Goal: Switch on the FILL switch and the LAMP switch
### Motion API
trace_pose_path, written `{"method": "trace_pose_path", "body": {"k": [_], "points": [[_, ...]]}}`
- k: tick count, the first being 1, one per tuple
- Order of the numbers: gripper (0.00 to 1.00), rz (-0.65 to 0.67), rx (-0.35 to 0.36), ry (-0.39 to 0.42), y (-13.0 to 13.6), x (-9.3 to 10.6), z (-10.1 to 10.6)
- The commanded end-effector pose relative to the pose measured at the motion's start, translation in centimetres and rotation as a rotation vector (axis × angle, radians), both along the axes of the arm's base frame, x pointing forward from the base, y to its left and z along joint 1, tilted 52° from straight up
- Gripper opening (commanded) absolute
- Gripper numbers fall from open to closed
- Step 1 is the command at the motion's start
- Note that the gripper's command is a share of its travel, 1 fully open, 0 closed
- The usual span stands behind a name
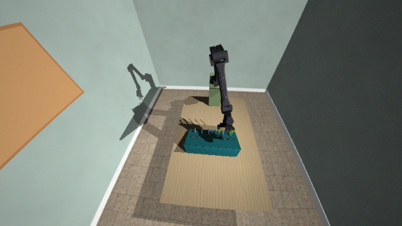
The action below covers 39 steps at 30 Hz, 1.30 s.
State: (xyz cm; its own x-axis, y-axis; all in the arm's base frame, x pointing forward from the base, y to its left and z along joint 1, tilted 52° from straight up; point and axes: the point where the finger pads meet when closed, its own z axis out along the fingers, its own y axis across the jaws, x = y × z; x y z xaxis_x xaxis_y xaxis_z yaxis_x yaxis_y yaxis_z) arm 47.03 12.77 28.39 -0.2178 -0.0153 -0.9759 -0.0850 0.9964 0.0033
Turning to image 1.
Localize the teal wedge-shaped console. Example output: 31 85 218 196
184 129 241 157

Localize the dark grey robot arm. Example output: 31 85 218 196
209 45 234 132

